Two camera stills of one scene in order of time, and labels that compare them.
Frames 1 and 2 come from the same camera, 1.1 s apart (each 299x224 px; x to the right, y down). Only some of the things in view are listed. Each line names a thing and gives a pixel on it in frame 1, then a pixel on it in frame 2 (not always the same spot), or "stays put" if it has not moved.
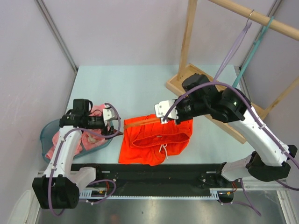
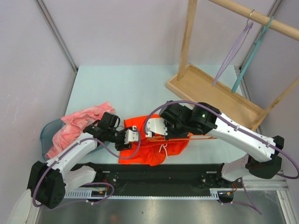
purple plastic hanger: [246, 27] stays put
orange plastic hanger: [141, 122] -> [179, 139]
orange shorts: [150, 144] stays put
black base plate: [161, 178] stays put
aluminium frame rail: [253, 185] stays put
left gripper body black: [94, 123] -> [118, 137]
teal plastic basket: [47, 132] stays put
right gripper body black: [187, 108] -> [176, 130]
